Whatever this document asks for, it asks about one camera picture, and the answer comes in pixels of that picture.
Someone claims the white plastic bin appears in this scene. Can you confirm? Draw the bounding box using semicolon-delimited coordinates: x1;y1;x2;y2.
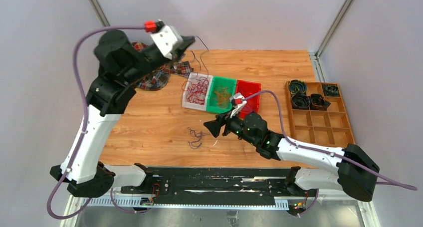
182;72;213;111

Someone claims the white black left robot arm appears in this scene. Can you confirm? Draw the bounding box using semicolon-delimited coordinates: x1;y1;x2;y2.
50;26;195;198

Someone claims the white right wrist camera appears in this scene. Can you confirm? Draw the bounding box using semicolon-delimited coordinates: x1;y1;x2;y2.
229;93;247;118

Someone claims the green plastic bin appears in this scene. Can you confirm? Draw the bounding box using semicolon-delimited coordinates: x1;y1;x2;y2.
206;76;237;113

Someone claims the wooden compartment tray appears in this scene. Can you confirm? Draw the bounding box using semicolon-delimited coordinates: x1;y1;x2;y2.
285;80;356;147

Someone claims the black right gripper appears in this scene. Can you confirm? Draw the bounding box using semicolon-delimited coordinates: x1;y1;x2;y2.
204;107;257;146

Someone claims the plaid cloth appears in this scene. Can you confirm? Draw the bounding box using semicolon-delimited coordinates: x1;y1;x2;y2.
135;61;194;91

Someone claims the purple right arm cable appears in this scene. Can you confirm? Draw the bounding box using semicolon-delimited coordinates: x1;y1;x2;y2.
242;90;418;217

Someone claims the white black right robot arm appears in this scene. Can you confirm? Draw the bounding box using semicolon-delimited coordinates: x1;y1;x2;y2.
204;112;380;202

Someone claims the red cable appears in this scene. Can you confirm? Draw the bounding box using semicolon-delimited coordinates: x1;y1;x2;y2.
183;79;211;106

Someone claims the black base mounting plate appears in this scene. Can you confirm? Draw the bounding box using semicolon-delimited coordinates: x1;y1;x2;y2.
114;167;316;207

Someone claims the right aluminium corner post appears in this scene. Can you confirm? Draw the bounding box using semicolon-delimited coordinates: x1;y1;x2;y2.
315;0;355;58

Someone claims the aluminium frame rail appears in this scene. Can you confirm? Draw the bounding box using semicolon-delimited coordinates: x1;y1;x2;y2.
71;173;374;211

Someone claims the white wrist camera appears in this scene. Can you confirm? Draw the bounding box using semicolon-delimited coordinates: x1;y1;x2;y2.
150;25;183;60
229;93;247;118

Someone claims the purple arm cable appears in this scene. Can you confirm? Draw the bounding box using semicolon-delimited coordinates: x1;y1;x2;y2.
242;90;418;217
46;25;148;220

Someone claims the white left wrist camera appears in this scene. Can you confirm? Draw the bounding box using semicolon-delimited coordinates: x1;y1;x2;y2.
150;25;183;60

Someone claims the red plastic bin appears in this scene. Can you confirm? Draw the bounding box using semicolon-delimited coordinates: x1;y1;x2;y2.
235;80;261;118

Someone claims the orange cable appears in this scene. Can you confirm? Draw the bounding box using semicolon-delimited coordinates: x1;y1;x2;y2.
213;86;233;109

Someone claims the left aluminium corner post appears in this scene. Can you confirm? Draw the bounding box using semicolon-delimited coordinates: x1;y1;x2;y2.
88;0;110;26

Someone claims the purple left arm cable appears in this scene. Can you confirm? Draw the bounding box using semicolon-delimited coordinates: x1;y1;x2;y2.
46;25;148;220

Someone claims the aluminium corner post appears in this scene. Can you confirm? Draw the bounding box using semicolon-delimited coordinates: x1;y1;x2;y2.
88;0;110;26
315;0;355;58

